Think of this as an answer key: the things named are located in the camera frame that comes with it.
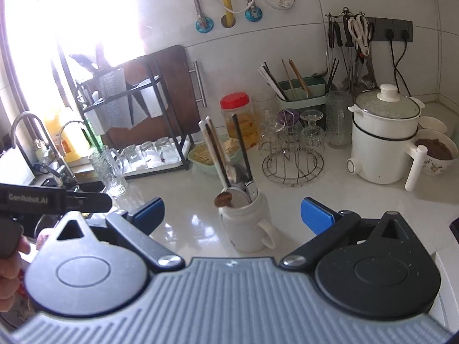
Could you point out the metal wall hook rail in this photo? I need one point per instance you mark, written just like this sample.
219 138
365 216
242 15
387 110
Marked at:
346 12

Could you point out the plastic jar red lid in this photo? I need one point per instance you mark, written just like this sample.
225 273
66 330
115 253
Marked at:
236 102

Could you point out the steel gooseneck faucet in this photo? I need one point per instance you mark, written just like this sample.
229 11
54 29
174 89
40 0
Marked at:
73 122
27 114

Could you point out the tall clear glass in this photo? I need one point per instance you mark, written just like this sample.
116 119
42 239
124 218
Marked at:
263 107

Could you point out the cluster of assorted chopsticks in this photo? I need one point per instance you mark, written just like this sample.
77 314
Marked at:
272 79

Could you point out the white plastic cutting board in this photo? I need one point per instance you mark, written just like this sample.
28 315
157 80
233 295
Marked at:
95 118
154 100

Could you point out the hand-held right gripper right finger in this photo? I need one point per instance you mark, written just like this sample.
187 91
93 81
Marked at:
315 215

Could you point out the large steel spoon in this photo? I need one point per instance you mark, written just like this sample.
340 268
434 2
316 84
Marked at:
238 175

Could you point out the wooden chopstick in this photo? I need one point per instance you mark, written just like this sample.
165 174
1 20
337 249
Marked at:
216 147

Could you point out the purple cup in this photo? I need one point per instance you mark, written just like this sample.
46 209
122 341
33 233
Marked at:
287 118

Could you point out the yellow detergent bottle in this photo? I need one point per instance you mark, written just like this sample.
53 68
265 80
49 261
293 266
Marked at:
73 139
53 125

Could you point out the white mug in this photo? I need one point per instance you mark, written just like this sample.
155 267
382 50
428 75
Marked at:
244 229

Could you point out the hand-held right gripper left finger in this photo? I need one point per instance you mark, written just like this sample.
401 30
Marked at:
150 212

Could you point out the person's left hand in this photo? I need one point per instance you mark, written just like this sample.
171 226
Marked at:
9 279

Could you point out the black chopstick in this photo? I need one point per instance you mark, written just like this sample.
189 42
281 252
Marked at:
242 147

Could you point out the black stove top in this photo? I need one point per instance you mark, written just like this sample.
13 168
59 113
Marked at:
454 226

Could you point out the plain white bowl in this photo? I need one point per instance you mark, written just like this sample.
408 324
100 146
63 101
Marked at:
432 125

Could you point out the textured glass mug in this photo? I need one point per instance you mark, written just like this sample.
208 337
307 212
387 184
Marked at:
107 172

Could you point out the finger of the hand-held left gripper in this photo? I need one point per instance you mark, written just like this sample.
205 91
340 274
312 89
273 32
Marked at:
89 202

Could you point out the textured clear cutting board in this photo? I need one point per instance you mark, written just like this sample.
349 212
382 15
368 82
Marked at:
113 100

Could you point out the bundle of thin wooden sticks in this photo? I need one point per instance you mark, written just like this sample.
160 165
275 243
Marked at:
202 154

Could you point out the row of hanging utensils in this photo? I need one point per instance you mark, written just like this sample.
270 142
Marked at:
331 32

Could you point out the dark wooden cutting board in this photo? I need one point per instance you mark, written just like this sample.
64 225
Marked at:
172 79

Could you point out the white drip tray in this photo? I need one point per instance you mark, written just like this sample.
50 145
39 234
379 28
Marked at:
172 163

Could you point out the black sink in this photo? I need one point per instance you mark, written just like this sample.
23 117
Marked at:
89 186

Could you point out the green plastic basket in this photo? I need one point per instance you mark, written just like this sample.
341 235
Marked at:
195 165

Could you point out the small copper spoon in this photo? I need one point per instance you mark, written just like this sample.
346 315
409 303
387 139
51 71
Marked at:
223 199

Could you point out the speckled pot lid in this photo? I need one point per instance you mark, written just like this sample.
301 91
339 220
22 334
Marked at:
389 93

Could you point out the cut glass goblet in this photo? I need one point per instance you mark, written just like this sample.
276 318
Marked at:
312 125

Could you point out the white panel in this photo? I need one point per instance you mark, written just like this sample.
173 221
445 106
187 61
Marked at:
14 166

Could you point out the teal pipe flange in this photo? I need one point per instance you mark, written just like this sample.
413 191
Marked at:
254 13
204 25

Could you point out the white water heater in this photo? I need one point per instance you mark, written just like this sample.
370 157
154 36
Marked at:
165 7

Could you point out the patterned ceramic bowl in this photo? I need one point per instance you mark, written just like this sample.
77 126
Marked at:
435 166

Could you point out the clear glass tumbler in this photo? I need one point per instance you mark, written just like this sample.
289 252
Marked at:
165 148
131 156
147 152

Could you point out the black metal dish rack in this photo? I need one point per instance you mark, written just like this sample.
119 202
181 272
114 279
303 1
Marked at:
187 157

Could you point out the brown food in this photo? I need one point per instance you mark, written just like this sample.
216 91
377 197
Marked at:
434 147

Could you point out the textured glass pitcher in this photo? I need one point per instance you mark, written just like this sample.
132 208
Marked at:
339 122

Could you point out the black wall socket strip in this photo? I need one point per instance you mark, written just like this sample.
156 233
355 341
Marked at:
380 28

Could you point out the clear stemmed glass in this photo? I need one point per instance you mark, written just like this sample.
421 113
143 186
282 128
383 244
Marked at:
269 129

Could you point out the green utensil caddy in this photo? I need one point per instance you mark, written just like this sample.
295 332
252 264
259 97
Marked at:
304 91

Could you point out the white electric pot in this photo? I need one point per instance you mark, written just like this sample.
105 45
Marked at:
376 150

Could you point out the small white bottle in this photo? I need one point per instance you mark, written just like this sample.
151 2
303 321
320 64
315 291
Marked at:
40 147

